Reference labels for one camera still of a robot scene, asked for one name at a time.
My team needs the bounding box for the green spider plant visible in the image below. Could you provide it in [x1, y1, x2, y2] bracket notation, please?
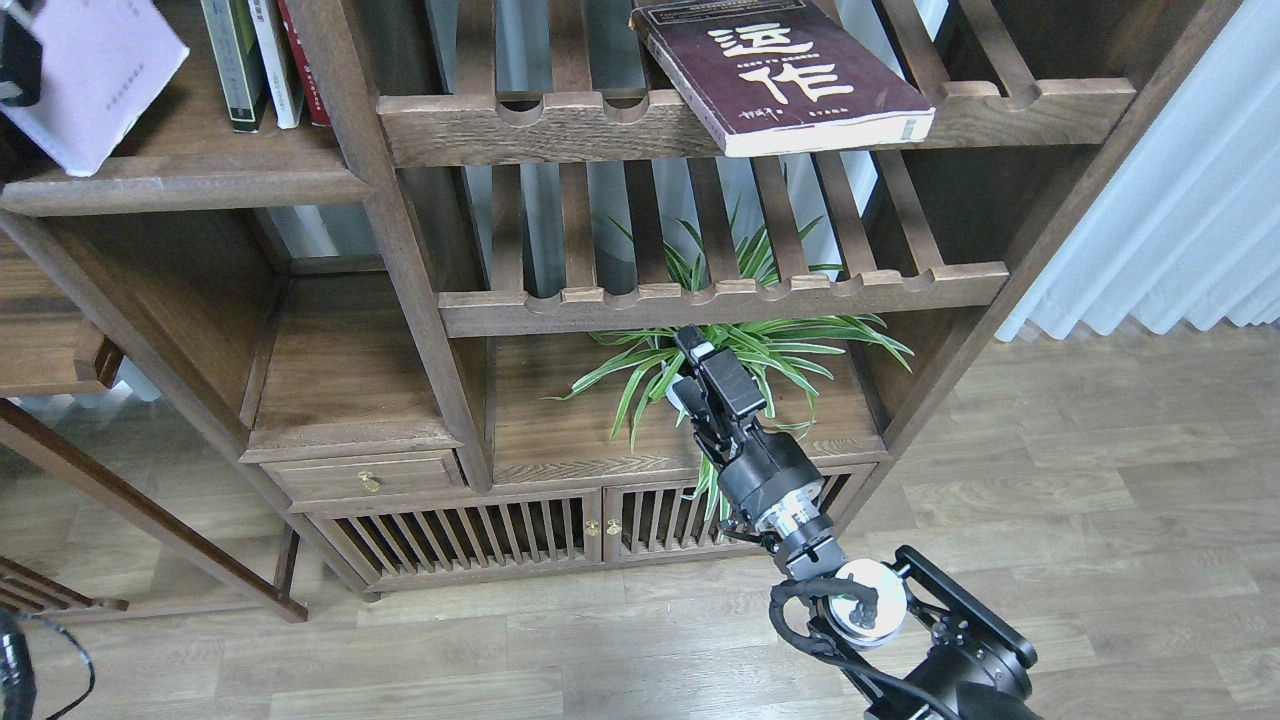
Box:
[544, 219, 914, 520]

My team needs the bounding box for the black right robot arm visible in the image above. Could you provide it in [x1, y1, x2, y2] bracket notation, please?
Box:
[675, 325, 1037, 719]

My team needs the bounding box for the dark wooden bookshelf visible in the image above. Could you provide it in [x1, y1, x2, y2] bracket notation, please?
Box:
[3, 1, 1239, 596]

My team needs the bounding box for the white plant pot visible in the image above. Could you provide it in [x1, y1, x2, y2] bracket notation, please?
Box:
[664, 374, 689, 416]

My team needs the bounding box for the yellow and black book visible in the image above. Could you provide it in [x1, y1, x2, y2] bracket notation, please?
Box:
[201, 1, 268, 133]

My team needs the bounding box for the white upright book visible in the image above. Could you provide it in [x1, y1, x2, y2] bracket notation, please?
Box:
[248, 1, 305, 129]

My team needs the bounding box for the dark maroon book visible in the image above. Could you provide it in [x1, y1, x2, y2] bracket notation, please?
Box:
[628, 1, 936, 158]

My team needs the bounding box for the brass drawer knob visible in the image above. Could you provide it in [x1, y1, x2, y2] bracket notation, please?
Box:
[358, 471, 381, 493]

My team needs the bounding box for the red upright book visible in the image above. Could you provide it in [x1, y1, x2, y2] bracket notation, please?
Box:
[276, 0, 332, 128]

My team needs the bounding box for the white curtain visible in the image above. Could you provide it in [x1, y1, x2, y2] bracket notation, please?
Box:
[995, 1, 1279, 342]

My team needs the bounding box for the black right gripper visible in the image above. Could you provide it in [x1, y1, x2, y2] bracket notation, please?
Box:
[675, 325, 824, 541]

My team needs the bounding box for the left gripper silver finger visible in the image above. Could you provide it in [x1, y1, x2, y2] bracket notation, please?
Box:
[1, 5, 44, 108]

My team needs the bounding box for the pale purple book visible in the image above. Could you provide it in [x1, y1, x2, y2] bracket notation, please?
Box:
[3, 1, 189, 177]

